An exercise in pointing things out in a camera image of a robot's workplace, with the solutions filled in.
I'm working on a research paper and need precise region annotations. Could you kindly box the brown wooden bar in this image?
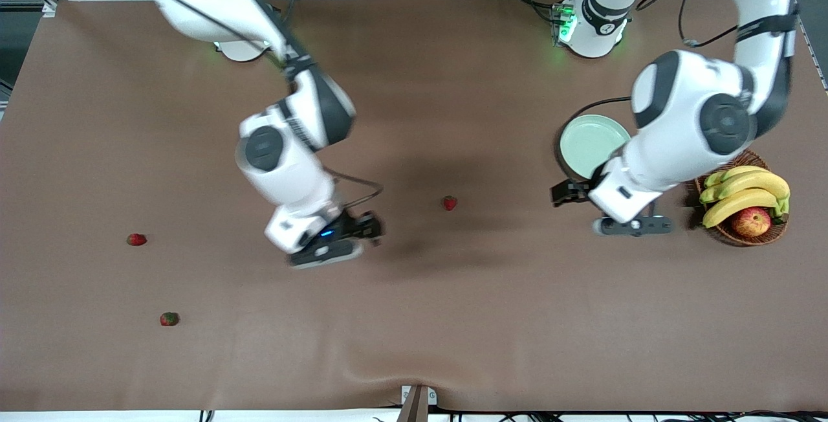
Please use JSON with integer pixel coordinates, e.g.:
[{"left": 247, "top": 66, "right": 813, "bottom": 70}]
[{"left": 396, "top": 386, "right": 430, "bottom": 422}]

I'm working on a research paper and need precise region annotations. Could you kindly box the small greenish yellow banana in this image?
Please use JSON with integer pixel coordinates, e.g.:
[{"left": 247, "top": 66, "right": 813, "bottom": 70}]
[{"left": 704, "top": 165, "right": 769, "bottom": 188}]

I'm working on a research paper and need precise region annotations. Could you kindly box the red yellow apple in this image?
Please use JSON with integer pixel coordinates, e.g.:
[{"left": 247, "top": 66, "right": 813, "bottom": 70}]
[{"left": 730, "top": 206, "right": 772, "bottom": 238}]

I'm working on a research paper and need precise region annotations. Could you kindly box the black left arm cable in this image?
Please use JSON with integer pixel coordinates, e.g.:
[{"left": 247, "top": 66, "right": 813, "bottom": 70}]
[{"left": 558, "top": 0, "right": 741, "bottom": 183}]

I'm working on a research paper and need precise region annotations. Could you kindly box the mint green round plate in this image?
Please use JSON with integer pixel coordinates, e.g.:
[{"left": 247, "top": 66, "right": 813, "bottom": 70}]
[{"left": 560, "top": 115, "right": 631, "bottom": 181}]

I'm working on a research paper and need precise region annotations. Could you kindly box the metal clamp bracket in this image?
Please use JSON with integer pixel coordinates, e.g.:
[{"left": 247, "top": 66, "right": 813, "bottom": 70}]
[{"left": 400, "top": 384, "right": 438, "bottom": 406}]

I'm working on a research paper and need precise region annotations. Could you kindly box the long yellow banana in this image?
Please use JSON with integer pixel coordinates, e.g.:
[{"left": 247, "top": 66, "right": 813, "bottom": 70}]
[
  {"left": 702, "top": 188, "right": 780, "bottom": 229},
  {"left": 699, "top": 170, "right": 791, "bottom": 205}
]

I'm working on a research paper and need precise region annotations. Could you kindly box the brown table cloth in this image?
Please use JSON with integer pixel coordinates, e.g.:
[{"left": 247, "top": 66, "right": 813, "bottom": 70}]
[{"left": 0, "top": 0, "right": 828, "bottom": 413}]

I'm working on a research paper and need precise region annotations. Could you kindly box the brown wicker basket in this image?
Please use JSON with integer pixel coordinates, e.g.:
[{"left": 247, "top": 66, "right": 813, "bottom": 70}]
[{"left": 693, "top": 148, "right": 789, "bottom": 247}]

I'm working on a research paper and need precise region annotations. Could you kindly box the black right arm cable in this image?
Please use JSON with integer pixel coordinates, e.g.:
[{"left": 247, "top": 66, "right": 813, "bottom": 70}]
[{"left": 139, "top": 0, "right": 384, "bottom": 216}]

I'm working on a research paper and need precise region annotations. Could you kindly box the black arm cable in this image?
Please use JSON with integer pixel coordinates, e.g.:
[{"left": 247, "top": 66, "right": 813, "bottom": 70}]
[
  {"left": 139, "top": 0, "right": 384, "bottom": 216},
  {"left": 558, "top": 0, "right": 741, "bottom": 183}
]

